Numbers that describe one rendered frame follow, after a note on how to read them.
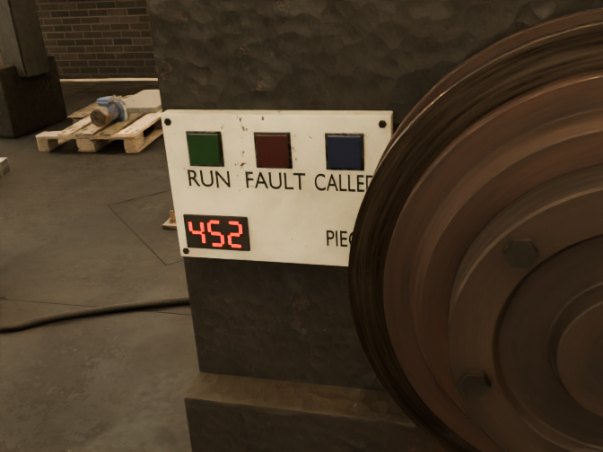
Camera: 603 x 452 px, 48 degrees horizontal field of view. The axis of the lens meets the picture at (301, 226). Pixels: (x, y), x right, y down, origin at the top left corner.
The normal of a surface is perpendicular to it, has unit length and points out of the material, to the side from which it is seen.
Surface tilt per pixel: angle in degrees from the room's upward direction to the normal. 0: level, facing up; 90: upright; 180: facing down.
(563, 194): 28
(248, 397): 0
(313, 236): 90
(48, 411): 0
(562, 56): 90
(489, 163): 47
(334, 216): 90
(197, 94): 90
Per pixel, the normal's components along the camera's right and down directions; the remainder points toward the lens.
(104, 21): -0.24, 0.40
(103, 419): -0.06, -0.91
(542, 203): -0.56, -0.80
